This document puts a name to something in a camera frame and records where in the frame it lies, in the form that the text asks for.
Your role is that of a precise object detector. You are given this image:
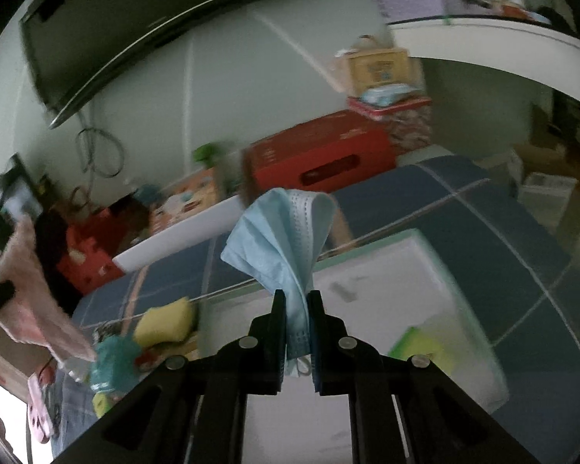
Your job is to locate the pink fluffy cloth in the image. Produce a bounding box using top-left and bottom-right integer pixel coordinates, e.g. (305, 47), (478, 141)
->
(0, 216), (96, 363)

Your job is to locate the green tissue pack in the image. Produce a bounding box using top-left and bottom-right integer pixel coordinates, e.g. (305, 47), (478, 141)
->
(92, 392), (122, 419)
(387, 327), (455, 375)

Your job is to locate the light blue face mask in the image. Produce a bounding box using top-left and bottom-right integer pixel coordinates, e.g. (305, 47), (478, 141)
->
(221, 188), (337, 377)

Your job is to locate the teal plastic box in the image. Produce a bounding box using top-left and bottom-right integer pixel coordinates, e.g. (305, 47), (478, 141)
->
(90, 335), (142, 394)

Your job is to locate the yellow sponge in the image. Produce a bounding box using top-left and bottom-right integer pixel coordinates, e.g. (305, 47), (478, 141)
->
(133, 297), (196, 349)

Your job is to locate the red gift bag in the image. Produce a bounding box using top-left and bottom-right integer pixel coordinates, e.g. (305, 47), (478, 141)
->
(57, 207), (148, 297)

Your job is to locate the white pill bottle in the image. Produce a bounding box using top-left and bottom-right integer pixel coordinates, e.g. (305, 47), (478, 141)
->
(60, 357), (94, 383)

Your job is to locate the pink patterned sock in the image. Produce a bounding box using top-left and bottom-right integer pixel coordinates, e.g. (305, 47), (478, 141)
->
(27, 367), (55, 444)

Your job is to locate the white green storage bin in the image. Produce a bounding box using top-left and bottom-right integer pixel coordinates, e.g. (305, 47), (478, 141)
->
(194, 228), (512, 464)

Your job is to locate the colourful toy box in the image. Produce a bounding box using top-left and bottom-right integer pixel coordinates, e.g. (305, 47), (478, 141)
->
(150, 168), (225, 235)

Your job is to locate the red cardboard box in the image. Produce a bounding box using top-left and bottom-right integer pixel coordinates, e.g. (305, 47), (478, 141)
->
(242, 110), (399, 203)

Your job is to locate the red patterned box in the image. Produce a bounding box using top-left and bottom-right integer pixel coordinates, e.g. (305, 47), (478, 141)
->
(346, 96), (433, 153)

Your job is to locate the white shelf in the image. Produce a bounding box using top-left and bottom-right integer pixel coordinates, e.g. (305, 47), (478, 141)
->
(389, 17), (580, 102)

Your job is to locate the black cable loop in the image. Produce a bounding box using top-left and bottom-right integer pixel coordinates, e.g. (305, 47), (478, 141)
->
(74, 106), (126, 181)

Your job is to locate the wall mounted television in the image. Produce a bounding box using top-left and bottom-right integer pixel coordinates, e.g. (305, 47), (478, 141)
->
(20, 0), (254, 129)

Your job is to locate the yellow carton with handle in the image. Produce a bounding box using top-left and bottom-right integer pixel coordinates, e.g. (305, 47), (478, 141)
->
(333, 35), (414, 97)

